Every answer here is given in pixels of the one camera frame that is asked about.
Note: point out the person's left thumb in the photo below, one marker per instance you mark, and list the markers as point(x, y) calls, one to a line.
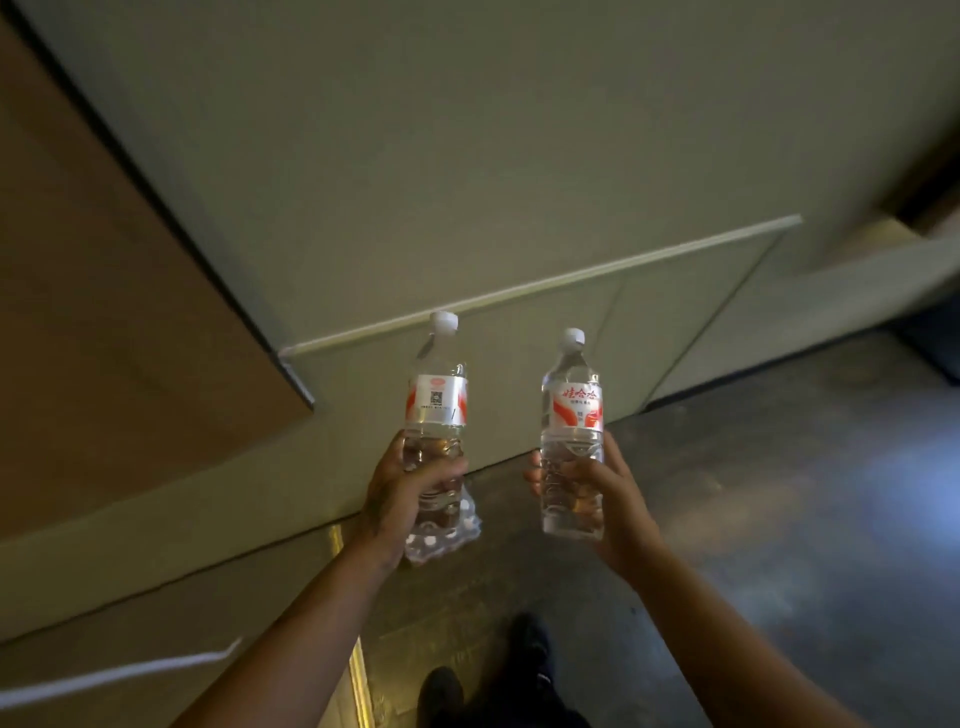
point(439, 474)

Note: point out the person's right hand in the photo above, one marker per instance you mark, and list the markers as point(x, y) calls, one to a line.
point(622, 517)

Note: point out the clear water bottle grey label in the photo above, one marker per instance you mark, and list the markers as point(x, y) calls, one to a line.
point(437, 405)

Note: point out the person's dark trousers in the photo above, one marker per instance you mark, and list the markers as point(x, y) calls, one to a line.
point(525, 705)

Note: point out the grey counter cabinet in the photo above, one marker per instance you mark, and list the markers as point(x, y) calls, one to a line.
point(480, 187)

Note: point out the person's right thumb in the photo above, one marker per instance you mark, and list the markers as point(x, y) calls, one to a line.
point(579, 471)

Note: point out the person's left forearm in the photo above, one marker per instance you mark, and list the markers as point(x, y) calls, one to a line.
point(300, 645)

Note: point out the brown wooden panel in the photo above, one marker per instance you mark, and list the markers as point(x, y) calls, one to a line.
point(112, 337)

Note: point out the person's right forearm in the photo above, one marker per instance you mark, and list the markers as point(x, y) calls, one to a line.
point(720, 645)

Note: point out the clear water bottle red label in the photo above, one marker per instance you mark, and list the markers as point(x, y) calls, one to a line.
point(573, 420)

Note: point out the person's black left shoe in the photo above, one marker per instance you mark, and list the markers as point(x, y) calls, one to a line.
point(439, 697)

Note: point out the brass floor strip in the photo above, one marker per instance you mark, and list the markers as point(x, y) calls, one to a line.
point(358, 660)

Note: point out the plastic-wrapped pack of bottles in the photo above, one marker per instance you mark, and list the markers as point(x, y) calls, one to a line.
point(457, 529)

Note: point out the person's black shoe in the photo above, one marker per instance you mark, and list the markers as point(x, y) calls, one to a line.
point(439, 697)
point(529, 645)

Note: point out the person's left hand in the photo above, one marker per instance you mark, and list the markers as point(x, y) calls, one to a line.
point(390, 502)

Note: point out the person's black right shoe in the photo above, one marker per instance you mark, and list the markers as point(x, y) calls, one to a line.
point(529, 645)

